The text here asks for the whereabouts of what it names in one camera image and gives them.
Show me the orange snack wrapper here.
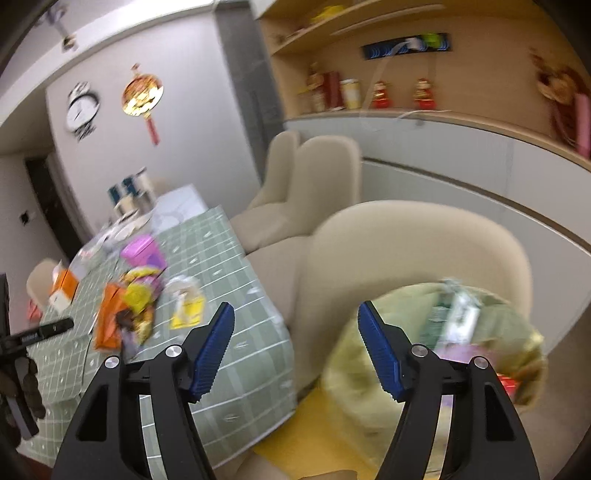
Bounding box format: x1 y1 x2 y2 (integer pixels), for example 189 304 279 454
94 283 127 351

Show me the yellow trash bag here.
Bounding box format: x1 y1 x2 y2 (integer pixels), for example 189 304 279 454
322 282 547 479

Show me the green white milk carton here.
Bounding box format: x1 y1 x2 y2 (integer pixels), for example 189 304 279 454
420 279 482 352

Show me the purple yellow snack packet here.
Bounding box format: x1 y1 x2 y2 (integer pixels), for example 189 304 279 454
121 266 164 301

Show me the orange white tissue box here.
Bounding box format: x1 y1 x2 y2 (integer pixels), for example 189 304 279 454
48 263 79 313

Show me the green checkered tablecloth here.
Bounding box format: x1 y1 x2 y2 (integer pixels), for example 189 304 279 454
19 207 296 468

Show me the pink tin box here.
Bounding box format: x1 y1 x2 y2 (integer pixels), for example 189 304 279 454
120 234 167 270

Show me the yellow cushion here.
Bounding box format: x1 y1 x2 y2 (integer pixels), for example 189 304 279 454
253 385 380 479

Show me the white yellow toy chair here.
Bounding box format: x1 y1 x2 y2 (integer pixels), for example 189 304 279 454
165 275 206 330

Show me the white thermos bottle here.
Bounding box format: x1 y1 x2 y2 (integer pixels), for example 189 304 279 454
135 167 157 206

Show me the beige chair near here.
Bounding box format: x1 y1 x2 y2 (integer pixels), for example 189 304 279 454
236 201 532 479

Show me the beige chair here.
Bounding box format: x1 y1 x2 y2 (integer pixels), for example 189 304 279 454
249 130 301 209
236 201 532 479
230 135 362 254

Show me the beige chair middle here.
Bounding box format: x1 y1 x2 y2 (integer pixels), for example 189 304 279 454
230 135 362 254

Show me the beige chair far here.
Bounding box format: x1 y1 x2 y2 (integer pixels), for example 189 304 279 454
249 130 301 209

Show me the wooden shelf cabinet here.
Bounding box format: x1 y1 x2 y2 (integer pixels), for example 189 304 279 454
252 1 590 350

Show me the red figurine right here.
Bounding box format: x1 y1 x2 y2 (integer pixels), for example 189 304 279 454
414 78 437 110

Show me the red figurine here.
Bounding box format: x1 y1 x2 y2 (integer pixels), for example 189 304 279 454
370 80 392 109
414 78 437 110

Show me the red figurine left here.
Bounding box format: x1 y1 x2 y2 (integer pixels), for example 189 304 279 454
370 80 392 109

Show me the flower bouquet red bag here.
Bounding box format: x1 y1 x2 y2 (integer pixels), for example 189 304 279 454
529 48 590 159

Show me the cream cup on shelf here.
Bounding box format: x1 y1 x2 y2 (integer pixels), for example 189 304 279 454
341 78 363 110

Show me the black power strip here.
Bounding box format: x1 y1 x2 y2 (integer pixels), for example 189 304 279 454
361 32 452 60

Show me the panda wall clock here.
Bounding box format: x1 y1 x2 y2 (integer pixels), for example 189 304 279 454
65 82 100 141

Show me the red gold wall ornament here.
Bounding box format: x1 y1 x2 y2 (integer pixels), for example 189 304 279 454
122 63 164 146

